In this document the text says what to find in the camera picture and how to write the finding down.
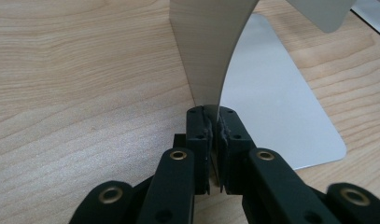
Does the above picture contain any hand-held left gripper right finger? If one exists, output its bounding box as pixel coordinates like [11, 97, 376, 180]
[216, 105, 341, 224]

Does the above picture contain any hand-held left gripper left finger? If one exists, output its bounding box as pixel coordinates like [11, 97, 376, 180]
[135, 105, 214, 224]

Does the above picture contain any expandable metal bookend rack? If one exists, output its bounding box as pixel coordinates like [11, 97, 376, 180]
[168, 0, 380, 171]

